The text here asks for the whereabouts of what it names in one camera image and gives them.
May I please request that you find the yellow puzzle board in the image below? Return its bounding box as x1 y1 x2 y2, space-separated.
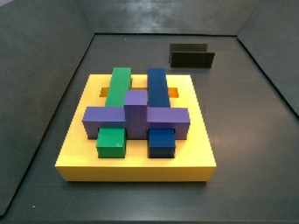
54 74 216 182

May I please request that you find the purple cross-shaped block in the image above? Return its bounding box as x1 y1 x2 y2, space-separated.
81 90 190 140

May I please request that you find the blue bridge block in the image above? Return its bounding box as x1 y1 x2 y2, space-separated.
146 68 176 158

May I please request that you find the green bridge block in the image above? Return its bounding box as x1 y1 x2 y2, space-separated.
95 67 130 158

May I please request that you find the black angled block holder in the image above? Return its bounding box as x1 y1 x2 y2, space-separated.
169 44 214 68

